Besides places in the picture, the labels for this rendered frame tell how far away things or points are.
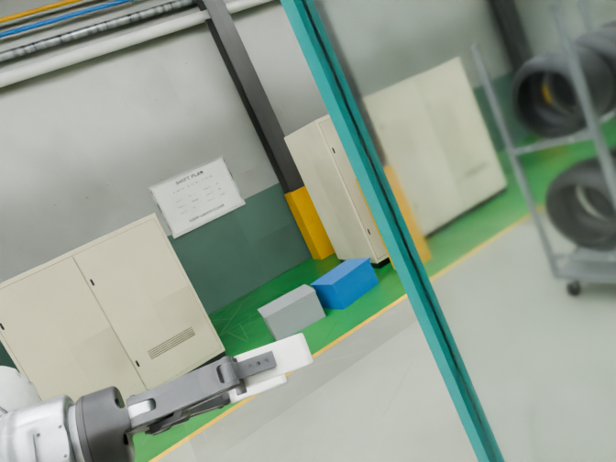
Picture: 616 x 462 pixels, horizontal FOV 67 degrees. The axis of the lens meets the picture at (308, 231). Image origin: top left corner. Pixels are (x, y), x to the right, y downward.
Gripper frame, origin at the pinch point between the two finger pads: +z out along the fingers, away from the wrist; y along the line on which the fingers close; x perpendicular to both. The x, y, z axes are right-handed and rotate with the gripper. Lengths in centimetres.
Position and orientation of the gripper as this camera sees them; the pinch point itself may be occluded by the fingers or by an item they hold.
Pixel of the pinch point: (284, 364)
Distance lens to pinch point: 52.7
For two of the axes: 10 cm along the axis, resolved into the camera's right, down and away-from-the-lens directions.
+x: -3.6, -8.7, 3.3
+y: 2.2, -4.2, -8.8
